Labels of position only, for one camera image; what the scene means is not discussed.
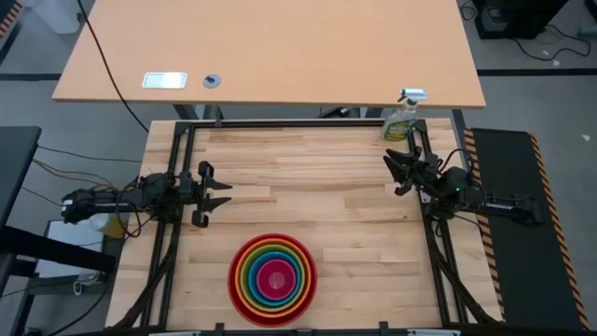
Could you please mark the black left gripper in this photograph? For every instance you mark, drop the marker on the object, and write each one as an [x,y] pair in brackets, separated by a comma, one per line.
[203,193]

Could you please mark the clear spray bottle green label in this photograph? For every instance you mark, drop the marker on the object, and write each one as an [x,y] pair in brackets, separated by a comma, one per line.
[398,126]

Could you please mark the white bracket plate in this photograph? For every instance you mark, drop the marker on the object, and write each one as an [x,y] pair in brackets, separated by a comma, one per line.
[434,332]
[168,333]

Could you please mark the white rectangular desk plate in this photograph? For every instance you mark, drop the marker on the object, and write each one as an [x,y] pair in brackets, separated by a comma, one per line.
[164,80]

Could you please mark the plastic jar with white lid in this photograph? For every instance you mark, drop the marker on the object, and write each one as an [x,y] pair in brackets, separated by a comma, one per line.
[100,222]

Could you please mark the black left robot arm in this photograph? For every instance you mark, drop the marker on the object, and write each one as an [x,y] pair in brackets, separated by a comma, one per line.
[102,200]

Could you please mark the black equipment box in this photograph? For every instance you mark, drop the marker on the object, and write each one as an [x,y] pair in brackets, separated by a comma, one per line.
[513,18]

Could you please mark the black mat with hazard stripes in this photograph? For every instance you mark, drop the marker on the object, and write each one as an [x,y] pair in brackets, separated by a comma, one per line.
[522,280]

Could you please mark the black aluminium table frame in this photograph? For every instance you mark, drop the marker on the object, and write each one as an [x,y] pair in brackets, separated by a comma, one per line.
[303,123]

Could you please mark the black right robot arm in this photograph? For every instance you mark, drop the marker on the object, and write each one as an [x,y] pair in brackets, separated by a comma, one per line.
[508,207]

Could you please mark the orange bowl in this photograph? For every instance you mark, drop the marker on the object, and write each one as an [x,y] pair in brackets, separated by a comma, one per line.
[237,280]

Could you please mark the tan wooden desk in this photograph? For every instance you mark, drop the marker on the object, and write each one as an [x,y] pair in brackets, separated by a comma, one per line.
[280,46]

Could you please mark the white bin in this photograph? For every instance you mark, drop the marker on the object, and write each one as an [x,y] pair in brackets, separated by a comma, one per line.
[56,14]

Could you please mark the small pink bowl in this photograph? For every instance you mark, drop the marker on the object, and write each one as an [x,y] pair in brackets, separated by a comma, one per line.
[276,280]

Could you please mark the blue bowl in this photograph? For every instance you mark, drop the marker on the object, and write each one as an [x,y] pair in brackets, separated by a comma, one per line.
[252,280]

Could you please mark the small hazard striped mat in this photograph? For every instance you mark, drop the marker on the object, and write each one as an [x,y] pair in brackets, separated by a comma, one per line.
[9,16]

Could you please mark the black side desk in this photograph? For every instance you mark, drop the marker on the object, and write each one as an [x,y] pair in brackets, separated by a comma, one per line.
[16,163]

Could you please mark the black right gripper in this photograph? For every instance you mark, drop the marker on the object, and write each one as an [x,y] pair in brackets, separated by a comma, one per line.
[426,175]

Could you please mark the black metal stand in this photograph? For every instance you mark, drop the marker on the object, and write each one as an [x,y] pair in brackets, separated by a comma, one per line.
[56,249]

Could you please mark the large red bowl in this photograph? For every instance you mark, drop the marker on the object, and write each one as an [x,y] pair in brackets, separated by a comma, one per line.
[231,280]

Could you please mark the green bowl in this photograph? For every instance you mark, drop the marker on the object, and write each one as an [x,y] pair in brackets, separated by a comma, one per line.
[244,280]

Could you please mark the white flat board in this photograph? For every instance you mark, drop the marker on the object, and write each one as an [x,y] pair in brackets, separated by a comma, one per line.
[70,233]

